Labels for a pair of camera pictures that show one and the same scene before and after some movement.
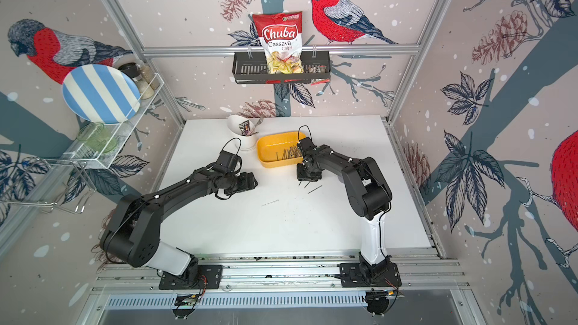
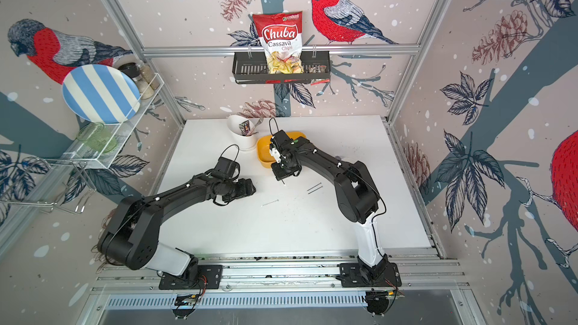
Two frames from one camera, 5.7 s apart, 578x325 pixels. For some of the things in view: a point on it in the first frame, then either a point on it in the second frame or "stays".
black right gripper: (300, 177) to (278, 176)
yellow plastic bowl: (280, 150) stays
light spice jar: (150, 76) stays
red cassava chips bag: (280, 35) stays
